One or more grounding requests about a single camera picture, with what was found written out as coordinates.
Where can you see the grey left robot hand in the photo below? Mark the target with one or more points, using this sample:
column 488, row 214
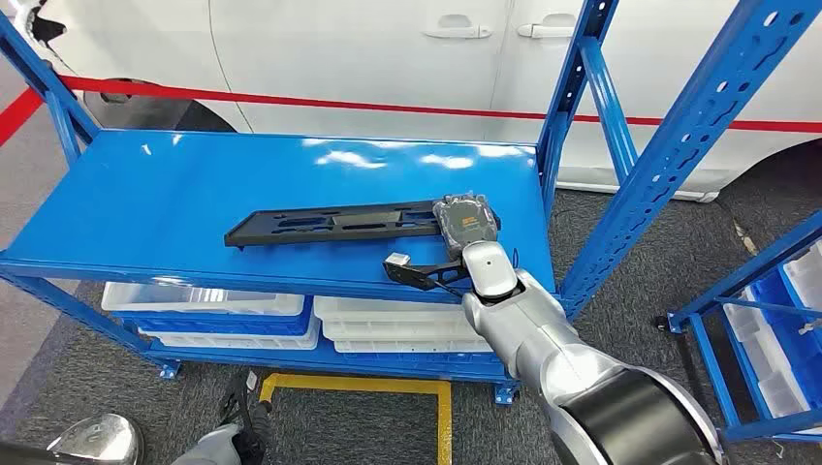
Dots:
column 218, row 446

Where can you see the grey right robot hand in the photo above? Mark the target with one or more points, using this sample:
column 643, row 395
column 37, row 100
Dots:
column 467, row 224

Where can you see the long black plastic part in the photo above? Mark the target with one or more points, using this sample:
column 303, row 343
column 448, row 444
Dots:
column 331, row 219

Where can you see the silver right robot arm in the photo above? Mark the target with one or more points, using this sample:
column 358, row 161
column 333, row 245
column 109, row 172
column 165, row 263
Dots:
column 546, row 340

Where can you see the large blue steel shelf rack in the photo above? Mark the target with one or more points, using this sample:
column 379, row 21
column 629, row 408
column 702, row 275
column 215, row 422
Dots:
column 192, row 192

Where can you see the red barrier belt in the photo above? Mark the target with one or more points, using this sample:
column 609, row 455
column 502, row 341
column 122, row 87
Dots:
column 19, row 115
column 385, row 106

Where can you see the white car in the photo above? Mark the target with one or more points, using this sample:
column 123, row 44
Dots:
column 353, row 77

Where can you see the blue steel rack on casters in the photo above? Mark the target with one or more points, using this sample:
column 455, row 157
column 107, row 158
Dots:
column 738, row 282

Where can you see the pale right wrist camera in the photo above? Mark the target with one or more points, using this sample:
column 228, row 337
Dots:
column 397, row 259

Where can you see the chrome stanchion post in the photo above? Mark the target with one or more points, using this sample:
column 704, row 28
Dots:
column 103, row 439

